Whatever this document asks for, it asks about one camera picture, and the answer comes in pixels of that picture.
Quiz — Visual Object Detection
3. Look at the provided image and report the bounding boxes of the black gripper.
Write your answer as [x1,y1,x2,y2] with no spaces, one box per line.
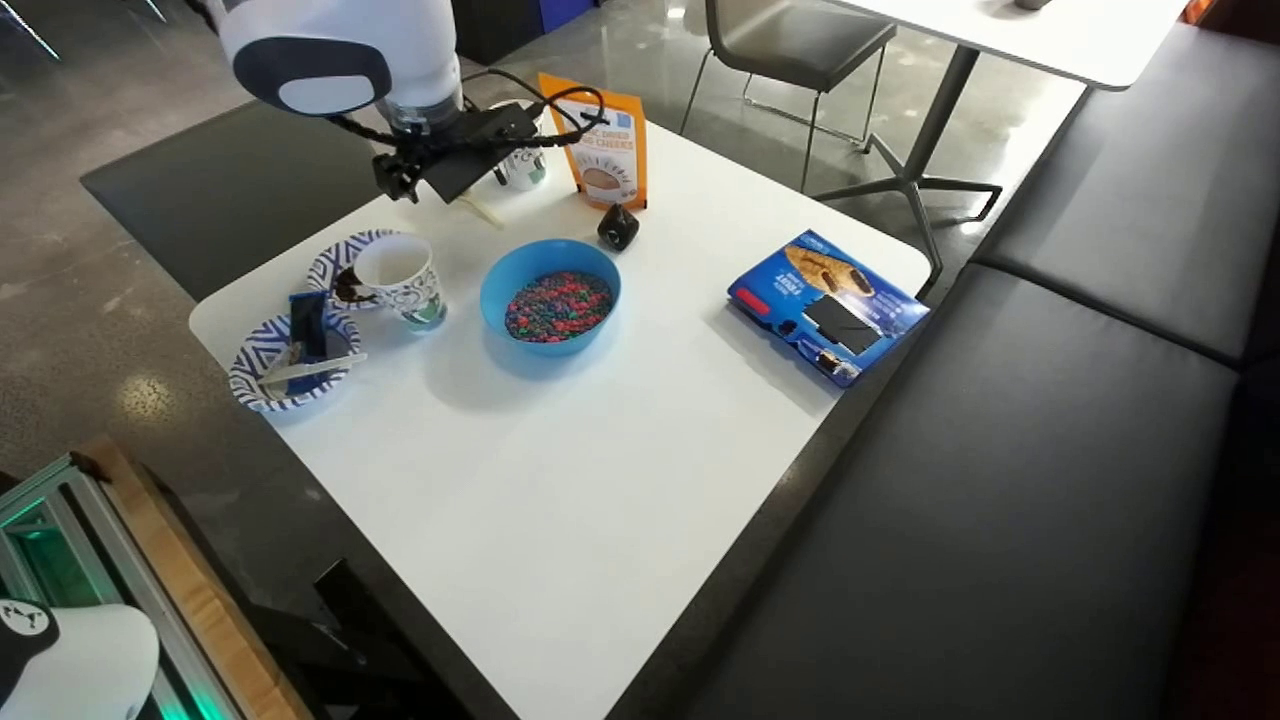
[395,99,550,208]

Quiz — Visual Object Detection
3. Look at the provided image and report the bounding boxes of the patterned paper cup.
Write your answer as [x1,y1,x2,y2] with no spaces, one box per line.
[353,233,451,336]

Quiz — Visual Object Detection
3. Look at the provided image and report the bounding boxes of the colorful candies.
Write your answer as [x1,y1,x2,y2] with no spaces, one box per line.
[504,269,617,347]

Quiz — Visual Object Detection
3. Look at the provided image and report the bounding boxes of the blue patterned paper plate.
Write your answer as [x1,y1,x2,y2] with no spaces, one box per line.
[302,226,404,310]
[226,309,363,419]

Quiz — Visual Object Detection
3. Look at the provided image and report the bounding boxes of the blue plastic bowl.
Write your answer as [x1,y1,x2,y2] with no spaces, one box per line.
[477,237,628,380]

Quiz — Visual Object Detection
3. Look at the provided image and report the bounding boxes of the dark floor mat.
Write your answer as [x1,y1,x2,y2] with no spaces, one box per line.
[77,95,404,303]

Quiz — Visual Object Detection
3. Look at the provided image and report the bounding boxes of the white plastic knife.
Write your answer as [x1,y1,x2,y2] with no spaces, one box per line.
[258,352,355,391]

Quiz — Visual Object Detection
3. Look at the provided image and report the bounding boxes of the blue cookie box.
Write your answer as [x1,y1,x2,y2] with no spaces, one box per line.
[724,226,933,391]

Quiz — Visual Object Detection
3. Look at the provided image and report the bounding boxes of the wooden framed cart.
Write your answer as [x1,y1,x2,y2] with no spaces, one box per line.
[0,444,316,720]

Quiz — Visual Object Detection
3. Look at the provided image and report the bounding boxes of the white side table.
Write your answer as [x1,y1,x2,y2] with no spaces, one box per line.
[812,0,1192,271]

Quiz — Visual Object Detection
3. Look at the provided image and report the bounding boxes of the black and brown bench sofa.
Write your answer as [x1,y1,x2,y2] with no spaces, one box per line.
[677,16,1280,720]

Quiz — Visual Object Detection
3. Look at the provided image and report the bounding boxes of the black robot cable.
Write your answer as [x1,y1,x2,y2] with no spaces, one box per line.
[458,67,614,146]

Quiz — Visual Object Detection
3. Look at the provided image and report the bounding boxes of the black metal frame chair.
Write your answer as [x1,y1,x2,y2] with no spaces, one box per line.
[677,0,899,193]

